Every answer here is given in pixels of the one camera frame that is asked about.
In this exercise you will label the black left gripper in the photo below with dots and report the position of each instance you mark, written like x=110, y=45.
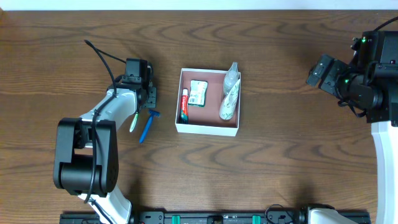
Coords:
x=150, y=97

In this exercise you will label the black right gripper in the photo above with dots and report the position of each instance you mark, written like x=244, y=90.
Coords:
x=325, y=74

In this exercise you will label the blue disposable razor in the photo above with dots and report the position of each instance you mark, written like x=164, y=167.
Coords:
x=152, y=115

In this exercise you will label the green white toothbrush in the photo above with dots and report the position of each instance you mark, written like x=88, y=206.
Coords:
x=134, y=122

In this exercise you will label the teal toothpaste tube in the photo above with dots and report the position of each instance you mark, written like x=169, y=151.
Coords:
x=184, y=107

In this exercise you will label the green white soap bar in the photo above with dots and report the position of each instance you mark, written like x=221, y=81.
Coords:
x=197, y=96

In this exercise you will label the white tube gold cap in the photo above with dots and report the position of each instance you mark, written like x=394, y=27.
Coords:
x=228, y=105

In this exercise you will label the blue liquid clear bottle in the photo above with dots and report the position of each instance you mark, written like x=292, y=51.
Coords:
x=230, y=78

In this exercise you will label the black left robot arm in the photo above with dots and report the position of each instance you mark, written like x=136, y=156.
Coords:
x=86, y=161

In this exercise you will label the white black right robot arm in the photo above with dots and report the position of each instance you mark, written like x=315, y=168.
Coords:
x=383, y=123

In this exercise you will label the white box pink interior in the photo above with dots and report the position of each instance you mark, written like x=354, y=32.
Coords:
x=206, y=120

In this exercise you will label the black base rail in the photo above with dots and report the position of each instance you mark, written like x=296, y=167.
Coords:
x=273, y=214

